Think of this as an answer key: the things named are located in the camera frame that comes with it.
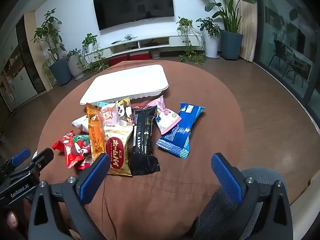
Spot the blue snack packet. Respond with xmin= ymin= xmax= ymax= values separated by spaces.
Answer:
xmin=156 ymin=102 xmax=206 ymax=160

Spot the white television cabinet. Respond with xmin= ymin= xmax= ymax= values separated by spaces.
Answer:
xmin=96 ymin=34 xmax=204 ymax=57

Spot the leafy plant in white pot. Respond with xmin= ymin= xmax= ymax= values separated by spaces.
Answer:
xmin=196 ymin=17 xmax=221 ymax=59

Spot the person's left hand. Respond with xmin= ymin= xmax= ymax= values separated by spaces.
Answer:
xmin=6 ymin=210 xmax=20 ymax=232

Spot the pink snack packet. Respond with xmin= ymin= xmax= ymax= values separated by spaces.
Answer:
xmin=147 ymin=95 xmax=182 ymax=135

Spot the beige curtain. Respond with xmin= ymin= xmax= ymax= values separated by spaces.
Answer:
xmin=236 ymin=0 xmax=258 ymax=62

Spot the large red snack packet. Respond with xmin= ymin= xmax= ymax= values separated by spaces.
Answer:
xmin=52 ymin=130 xmax=85 ymax=170

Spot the gold packet with red oval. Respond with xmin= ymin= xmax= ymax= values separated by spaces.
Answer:
xmin=103 ymin=124 xmax=134 ymax=177

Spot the red storage box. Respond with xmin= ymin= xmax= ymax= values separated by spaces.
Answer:
xmin=109 ymin=56 xmax=130 ymax=67
xmin=129 ymin=51 xmax=150 ymax=61

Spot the green and red snack packet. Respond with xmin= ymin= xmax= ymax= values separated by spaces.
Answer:
xmin=73 ymin=134 xmax=94 ymax=171

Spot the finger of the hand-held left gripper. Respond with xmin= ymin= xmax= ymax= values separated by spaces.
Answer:
xmin=15 ymin=148 xmax=54 ymax=180
xmin=0 ymin=148 xmax=31 ymax=173

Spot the trailing pothos plant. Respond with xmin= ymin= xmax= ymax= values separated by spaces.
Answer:
xmin=176 ymin=17 xmax=206 ymax=64
xmin=81 ymin=33 xmax=110 ymax=74

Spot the grey fabric chair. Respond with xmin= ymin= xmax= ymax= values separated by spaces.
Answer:
xmin=194 ymin=167 xmax=292 ymax=240

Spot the small plant in grey pot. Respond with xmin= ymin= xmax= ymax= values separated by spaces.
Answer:
xmin=66 ymin=49 xmax=86 ymax=80

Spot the glass sliding door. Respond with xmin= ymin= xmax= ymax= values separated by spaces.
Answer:
xmin=254 ymin=0 xmax=320 ymax=130

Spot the translucent white snack packet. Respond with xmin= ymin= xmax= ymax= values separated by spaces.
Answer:
xmin=101 ymin=101 xmax=118 ymax=128

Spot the white bag snack packet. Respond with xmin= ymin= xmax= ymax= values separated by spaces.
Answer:
xmin=71 ymin=115 xmax=90 ymax=133

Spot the black patio chair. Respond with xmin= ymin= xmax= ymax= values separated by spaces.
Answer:
xmin=268 ymin=39 xmax=288 ymax=68

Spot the storage cabinet with white doors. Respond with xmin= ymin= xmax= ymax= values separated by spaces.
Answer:
xmin=0 ymin=12 xmax=48 ymax=112

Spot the black wall television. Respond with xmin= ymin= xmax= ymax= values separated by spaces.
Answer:
xmin=92 ymin=0 xmax=175 ymax=31

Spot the large-leaf plant in dark pot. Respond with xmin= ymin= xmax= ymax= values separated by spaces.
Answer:
xmin=189 ymin=0 xmax=258 ymax=61

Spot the panda print snack packet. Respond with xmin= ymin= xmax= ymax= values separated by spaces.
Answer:
xmin=97 ymin=97 xmax=135 ymax=127

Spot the orange snack packet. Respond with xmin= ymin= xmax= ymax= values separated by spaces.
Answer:
xmin=86 ymin=103 xmax=106 ymax=162

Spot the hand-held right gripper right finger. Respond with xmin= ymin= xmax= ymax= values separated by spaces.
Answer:
xmin=211 ymin=152 xmax=293 ymax=240

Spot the tall plant in dark pot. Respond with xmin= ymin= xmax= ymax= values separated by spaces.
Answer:
xmin=32 ymin=9 xmax=73 ymax=87

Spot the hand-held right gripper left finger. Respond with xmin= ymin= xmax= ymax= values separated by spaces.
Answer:
xmin=28 ymin=152 xmax=111 ymax=240

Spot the white plastic tray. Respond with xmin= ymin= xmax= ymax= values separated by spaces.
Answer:
xmin=79 ymin=64 xmax=169 ymax=105

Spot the long black snack packet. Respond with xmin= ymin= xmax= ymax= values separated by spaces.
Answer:
xmin=130 ymin=106 xmax=161 ymax=176

